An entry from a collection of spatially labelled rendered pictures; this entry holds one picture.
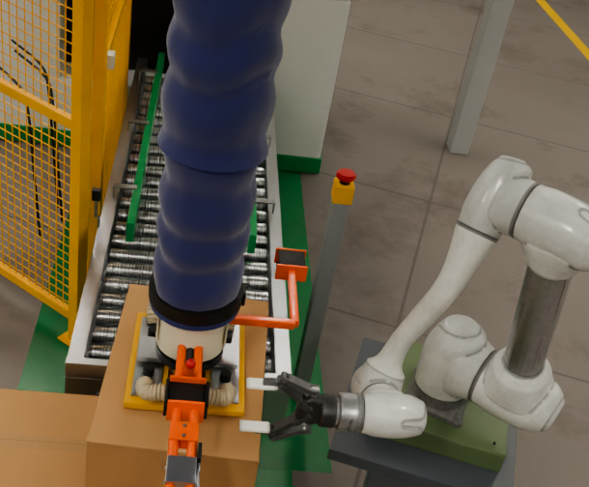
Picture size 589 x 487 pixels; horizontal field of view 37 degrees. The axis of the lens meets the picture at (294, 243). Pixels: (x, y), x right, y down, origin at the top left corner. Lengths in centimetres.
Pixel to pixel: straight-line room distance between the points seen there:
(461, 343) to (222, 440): 68
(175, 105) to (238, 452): 83
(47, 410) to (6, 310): 125
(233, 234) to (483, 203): 55
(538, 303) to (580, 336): 236
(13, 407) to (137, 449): 73
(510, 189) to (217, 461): 91
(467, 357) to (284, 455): 122
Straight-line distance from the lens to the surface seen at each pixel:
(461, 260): 200
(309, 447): 347
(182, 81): 178
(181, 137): 183
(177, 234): 196
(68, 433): 269
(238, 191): 190
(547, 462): 376
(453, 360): 240
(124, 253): 336
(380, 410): 205
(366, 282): 434
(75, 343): 289
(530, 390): 233
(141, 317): 241
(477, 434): 253
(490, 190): 198
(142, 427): 216
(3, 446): 267
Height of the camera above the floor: 252
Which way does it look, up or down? 34 degrees down
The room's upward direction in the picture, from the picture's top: 11 degrees clockwise
